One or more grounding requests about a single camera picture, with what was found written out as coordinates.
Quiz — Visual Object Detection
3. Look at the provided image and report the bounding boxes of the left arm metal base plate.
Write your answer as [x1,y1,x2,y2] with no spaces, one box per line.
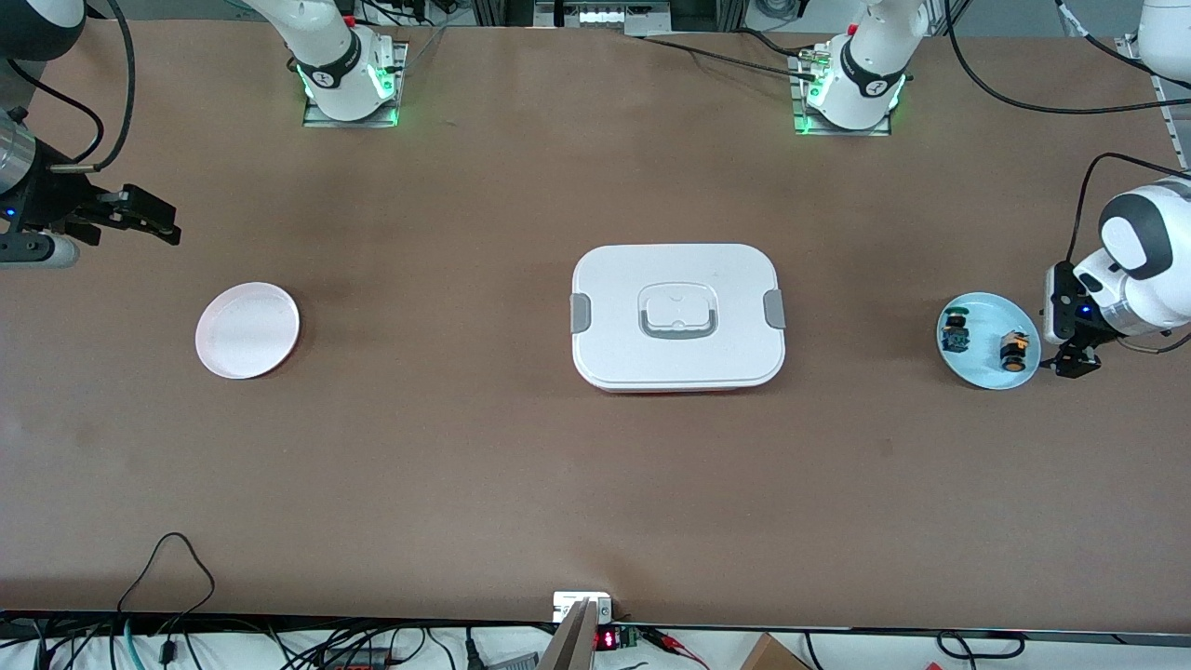
[790,50,895,138]

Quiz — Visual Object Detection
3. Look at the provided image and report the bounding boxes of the black looped table cable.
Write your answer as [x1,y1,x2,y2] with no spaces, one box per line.
[116,532,217,621]

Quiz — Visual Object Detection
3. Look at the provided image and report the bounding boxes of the black cable to base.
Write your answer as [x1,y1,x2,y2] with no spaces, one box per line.
[640,34,822,83]

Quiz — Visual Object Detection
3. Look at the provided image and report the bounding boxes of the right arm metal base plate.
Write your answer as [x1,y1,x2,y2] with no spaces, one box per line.
[301,41,409,129]

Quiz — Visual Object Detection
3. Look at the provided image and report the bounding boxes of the aluminium camera mount post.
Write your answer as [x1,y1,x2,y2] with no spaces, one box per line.
[537,592,615,670]

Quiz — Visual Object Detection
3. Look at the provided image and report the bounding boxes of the pink round plate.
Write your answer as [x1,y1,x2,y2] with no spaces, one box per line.
[195,282,301,381]

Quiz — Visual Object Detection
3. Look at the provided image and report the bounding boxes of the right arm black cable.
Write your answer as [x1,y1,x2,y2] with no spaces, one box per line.
[7,0,140,172]

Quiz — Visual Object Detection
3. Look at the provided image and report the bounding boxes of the brown cardboard box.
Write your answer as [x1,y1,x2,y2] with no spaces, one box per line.
[740,633,812,670]

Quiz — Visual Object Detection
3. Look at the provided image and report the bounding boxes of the black coiled floor cable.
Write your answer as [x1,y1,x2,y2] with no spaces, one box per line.
[934,630,1027,661]

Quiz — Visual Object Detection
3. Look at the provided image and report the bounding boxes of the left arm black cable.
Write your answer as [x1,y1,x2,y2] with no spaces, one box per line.
[943,0,1191,273]

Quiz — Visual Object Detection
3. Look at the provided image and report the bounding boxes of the light blue round plate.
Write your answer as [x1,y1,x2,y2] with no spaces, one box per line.
[936,292,1042,391]

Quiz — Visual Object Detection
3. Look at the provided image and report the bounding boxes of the white lidded storage box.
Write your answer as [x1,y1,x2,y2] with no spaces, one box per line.
[569,244,787,395]

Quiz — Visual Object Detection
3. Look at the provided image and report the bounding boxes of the red clip test leads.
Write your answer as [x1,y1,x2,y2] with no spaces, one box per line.
[644,627,711,670]

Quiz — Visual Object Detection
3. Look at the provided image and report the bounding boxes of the white power strip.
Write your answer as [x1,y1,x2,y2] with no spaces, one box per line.
[535,0,673,30]

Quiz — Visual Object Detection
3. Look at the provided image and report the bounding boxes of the aluminium frame profile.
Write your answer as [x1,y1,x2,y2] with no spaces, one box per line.
[1115,33,1191,173]

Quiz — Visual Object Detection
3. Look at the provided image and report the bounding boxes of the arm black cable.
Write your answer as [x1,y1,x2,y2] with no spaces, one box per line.
[7,0,140,172]
[943,0,1191,273]

